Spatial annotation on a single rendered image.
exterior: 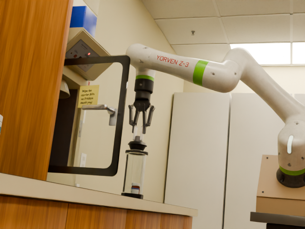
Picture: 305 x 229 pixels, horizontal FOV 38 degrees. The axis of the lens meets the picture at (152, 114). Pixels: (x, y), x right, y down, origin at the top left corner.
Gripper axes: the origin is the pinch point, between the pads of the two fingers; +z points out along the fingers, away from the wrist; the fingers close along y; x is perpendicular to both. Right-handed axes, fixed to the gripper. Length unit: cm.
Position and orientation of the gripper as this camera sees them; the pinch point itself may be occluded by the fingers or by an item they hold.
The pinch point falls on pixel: (138, 133)
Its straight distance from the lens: 207.1
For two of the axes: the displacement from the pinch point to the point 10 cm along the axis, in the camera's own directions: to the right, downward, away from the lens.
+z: -1.0, 9.7, -2.3
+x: -2.9, -2.5, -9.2
